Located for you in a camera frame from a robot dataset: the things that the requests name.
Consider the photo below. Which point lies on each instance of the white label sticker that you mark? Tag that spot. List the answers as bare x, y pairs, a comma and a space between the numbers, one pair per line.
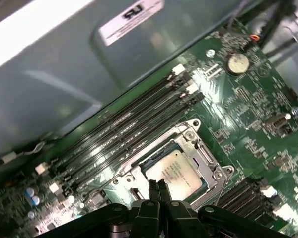
131, 22

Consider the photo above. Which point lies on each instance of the CPU socket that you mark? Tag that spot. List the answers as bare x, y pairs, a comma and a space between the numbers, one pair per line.
191, 127

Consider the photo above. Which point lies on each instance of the metal socket cover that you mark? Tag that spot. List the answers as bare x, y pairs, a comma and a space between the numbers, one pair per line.
194, 156

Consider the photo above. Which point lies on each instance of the green motherboard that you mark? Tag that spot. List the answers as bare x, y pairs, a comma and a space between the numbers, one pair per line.
250, 124

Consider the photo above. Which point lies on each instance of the open PC case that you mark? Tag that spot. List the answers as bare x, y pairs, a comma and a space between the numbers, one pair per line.
52, 99

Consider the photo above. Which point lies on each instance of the small orange connector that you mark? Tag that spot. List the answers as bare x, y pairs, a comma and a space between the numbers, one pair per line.
254, 38

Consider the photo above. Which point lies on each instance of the black RAM slot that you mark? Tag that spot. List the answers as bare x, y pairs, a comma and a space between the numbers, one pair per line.
126, 136
126, 122
270, 211
238, 189
257, 205
247, 198
126, 150
126, 109

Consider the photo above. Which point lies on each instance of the blue-topped capacitor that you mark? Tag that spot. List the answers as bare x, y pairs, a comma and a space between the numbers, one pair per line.
29, 193
35, 200

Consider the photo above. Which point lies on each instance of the round coin battery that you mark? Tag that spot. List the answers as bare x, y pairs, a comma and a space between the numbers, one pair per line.
237, 64

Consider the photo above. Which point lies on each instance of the silver CPU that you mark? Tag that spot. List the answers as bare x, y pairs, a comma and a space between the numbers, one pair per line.
178, 168

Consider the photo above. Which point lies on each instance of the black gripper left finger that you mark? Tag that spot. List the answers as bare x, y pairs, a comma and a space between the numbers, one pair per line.
146, 218

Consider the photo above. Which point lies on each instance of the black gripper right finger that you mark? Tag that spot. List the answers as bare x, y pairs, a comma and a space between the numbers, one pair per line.
178, 220

